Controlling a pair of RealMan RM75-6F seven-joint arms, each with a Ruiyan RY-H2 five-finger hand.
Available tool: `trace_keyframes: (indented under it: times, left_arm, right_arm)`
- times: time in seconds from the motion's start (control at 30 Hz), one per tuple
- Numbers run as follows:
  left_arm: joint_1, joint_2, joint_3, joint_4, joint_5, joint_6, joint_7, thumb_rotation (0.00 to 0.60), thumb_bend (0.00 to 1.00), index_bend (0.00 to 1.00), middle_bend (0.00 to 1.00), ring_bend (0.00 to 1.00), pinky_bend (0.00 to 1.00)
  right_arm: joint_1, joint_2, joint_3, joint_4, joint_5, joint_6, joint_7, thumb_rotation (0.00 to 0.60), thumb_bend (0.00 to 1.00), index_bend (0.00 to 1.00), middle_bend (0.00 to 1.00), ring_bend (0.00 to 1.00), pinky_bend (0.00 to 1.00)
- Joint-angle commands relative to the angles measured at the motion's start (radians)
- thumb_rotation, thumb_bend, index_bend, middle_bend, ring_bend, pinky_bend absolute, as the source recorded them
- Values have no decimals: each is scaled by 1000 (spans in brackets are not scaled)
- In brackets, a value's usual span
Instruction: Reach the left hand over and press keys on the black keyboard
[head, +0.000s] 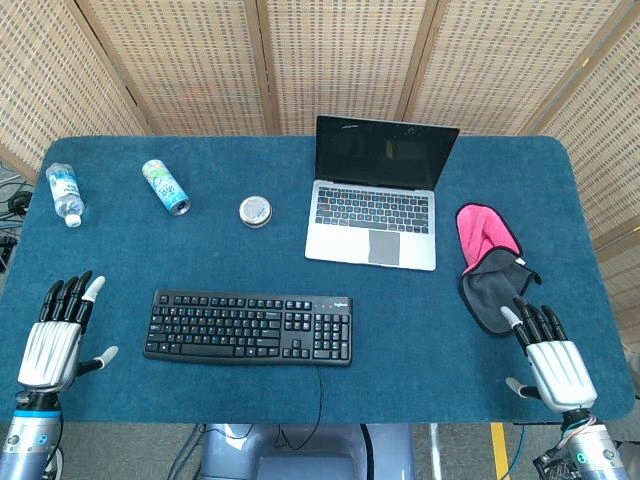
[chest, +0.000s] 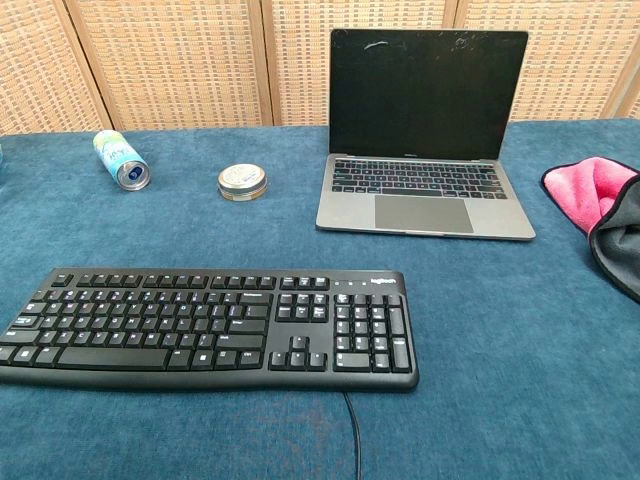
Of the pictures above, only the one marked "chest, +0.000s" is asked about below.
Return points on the black full-size keyboard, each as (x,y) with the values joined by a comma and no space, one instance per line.
(150,320)

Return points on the round silver tin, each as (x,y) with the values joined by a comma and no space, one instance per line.
(242,182)

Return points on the grey open laptop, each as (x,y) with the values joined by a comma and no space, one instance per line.
(425,90)

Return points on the blue table cover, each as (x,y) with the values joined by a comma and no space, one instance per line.
(500,350)

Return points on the light blue drink can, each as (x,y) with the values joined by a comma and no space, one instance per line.
(117,157)

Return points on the woven wooden folding screen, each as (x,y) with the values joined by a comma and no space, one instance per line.
(175,60)

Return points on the pink and grey cloth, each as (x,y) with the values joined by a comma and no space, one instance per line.
(575,195)

